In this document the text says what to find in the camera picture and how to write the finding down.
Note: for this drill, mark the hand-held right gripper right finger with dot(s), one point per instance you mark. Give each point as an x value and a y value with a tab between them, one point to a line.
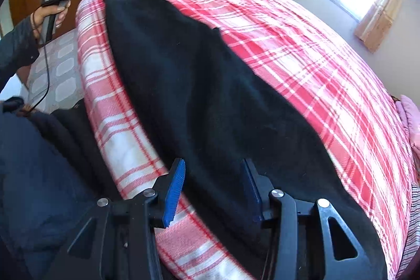
254	193

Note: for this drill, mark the red plaid bed blanket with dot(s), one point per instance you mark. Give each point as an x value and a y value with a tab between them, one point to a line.
295	53

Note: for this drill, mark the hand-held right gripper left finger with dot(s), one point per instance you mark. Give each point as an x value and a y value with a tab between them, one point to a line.
174	191

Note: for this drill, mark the grey patterned bed sheet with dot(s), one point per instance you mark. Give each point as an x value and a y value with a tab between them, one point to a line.
62	70

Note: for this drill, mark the person's dark clothing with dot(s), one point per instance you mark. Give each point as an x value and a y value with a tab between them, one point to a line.
39	185

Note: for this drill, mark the striped cloth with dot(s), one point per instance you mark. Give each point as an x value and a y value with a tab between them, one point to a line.
408	227

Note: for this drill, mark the person's left hand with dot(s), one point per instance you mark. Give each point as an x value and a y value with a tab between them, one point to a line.
37	22

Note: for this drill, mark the black pants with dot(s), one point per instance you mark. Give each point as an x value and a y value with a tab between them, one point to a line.
197	86

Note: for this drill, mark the beige patterned curtain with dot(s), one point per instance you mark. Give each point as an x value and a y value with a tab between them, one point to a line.
384	14

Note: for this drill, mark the person's left forearm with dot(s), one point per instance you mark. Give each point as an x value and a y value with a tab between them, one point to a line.
16	50

